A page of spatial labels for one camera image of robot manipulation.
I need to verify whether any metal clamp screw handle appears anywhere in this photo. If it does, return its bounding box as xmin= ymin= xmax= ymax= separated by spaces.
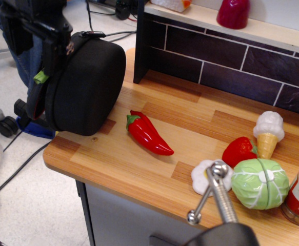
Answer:
xmin=187 ymin=160 xmax=238 ymax=226

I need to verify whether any black floor cable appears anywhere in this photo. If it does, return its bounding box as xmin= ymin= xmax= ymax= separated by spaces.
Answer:
xmin=0 ymin=130 xmax=51 ymax=193

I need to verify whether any white orange toy on shelf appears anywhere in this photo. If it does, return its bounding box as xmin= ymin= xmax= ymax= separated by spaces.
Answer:
xmin=150 ymin=0 xmax=192 ymax=13

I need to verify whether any green toy cabbage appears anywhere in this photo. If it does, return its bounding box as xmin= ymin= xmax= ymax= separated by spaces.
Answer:
xmin=231 ymin=158 xmax=289 ymax=210

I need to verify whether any red toy chili pepper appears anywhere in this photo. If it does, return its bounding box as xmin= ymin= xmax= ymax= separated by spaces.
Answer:
xmin=126 ymin=110 xmax=174 ymax=156

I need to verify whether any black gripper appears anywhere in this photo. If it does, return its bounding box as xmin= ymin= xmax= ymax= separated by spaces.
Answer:
xmin=0 ymin=5 xmax=72 ymax=76

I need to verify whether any blue jeans leg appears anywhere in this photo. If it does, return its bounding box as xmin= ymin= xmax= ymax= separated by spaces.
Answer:
xmin=0 ymin=1 xmax=43 ymax=95

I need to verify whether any green zipper pull tab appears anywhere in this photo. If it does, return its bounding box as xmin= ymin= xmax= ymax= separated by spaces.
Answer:
xmin=33 ymin=69 xmax=50 ymax=85

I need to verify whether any black shelf with brick backsplash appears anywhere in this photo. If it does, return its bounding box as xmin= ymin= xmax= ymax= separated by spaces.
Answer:
xmin=133 ymin=1 xmax=299 ymax=113

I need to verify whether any red toy strawberry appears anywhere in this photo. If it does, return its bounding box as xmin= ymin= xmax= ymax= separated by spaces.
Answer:
xmin=222 ymin=136 xmax=258 ymax=168

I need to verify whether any white toy fried egg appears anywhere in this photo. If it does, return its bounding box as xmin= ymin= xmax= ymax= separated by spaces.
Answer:
xmin=191 ymin=159 xmax=234 ymax=195

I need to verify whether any office chair caster base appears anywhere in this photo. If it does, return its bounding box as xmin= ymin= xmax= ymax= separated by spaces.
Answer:
xmin=0 ymin=48 xmax=19 ymax=138

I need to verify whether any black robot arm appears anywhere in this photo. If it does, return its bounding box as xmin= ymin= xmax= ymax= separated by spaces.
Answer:
xmin=0 ymin=1 xmax=73 ymax=76

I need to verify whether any black device on floor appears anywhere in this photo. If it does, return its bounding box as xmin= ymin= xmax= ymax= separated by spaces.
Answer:
xmin=115 ymin=0 xmax=138 ymax=21

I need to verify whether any black round zipper bag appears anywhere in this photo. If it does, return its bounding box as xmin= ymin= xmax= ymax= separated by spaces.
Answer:
xmin=26 ymin=31 xmax=126 ymax=136

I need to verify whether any dark red cup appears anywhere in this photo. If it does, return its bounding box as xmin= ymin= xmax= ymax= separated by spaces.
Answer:
xmin=216 ymin=0 xmax=250 ymax=30

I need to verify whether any black clamp body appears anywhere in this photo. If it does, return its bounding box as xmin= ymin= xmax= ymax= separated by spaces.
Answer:
xmin=148 ymin=223 xmax=259 ymax=245

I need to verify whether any toy ice cream cone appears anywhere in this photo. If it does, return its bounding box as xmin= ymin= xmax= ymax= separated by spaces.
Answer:
xmin=253 ymin=111 xmax=285 ymax=159

